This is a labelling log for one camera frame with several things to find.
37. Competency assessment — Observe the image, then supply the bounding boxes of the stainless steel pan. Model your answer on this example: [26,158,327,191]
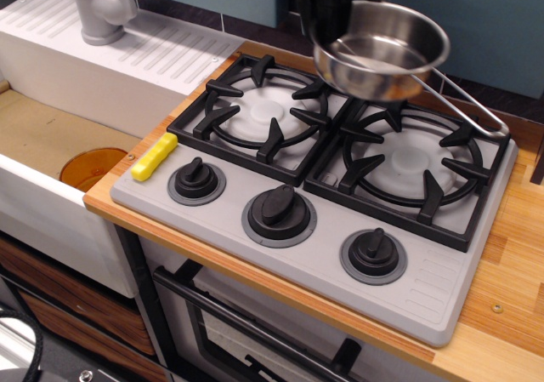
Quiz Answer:
[309,0,509,139]

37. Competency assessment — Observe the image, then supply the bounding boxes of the black left burner grate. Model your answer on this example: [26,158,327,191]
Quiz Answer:
[167,54,356,186]

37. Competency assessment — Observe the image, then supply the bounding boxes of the yellow toy fry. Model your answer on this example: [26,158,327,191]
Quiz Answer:
[130,133,178,182]

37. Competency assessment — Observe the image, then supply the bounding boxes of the orange plastic plate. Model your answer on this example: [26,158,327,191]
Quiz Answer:
[59,147,127,192]

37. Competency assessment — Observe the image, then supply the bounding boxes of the black middle stove knob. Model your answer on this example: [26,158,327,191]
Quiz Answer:
[241,184,317,248]

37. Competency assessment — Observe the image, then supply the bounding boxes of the black right stove knob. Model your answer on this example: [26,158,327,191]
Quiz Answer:
[340,228,408,286]

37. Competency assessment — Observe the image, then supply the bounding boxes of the black braided cable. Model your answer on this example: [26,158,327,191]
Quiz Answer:
[0,306,45,382]

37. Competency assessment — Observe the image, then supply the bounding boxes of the black right burner grate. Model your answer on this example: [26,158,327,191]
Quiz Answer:
[303,99,517,252]

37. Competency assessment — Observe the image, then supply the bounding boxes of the grey toy stove top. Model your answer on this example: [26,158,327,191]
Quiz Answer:
[109,52,519,349]

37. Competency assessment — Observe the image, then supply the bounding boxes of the teal right wall cabinet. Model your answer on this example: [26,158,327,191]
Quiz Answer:
[384,0,543,98]

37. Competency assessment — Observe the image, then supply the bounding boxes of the grey toy faucet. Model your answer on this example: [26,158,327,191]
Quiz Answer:
[76,0,138,46]

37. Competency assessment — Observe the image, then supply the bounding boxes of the black stove knob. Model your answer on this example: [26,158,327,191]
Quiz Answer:
[241,184,317,248]
[340,228,408,286]
[167,157,227,207]

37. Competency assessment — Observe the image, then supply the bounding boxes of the oven door with black handle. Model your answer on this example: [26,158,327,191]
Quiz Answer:
[153,261,430,381]

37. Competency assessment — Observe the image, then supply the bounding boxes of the black burner grate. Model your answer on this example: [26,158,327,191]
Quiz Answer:
[167,54,356,186]
[303,99,517,252]

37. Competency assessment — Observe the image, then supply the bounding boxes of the black left stove knob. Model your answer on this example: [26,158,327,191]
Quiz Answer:
[167,157,227,207]

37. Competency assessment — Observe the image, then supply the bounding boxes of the white toy sink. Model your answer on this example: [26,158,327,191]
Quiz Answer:
[1,0,241,298]

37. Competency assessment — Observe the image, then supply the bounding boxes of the wooden drawer front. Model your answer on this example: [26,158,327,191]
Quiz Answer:
[1,233,167,381]

